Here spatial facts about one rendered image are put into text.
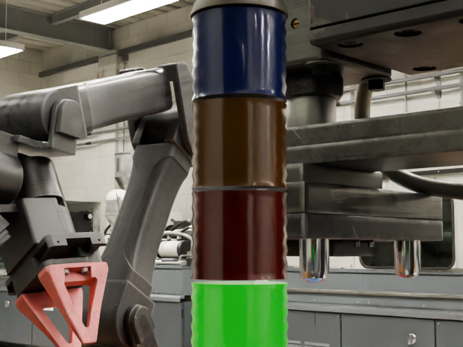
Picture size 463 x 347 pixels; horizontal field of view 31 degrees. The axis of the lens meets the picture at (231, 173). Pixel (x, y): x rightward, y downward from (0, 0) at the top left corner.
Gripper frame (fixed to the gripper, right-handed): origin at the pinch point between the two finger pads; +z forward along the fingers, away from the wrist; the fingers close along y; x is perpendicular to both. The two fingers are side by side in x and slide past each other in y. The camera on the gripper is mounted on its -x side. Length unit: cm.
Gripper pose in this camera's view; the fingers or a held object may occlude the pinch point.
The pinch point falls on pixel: (78, 342)
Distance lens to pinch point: 82.7
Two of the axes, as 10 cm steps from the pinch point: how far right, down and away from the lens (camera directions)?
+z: 3.6, 8.4, -4.1
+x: 7.4, 0.1, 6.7
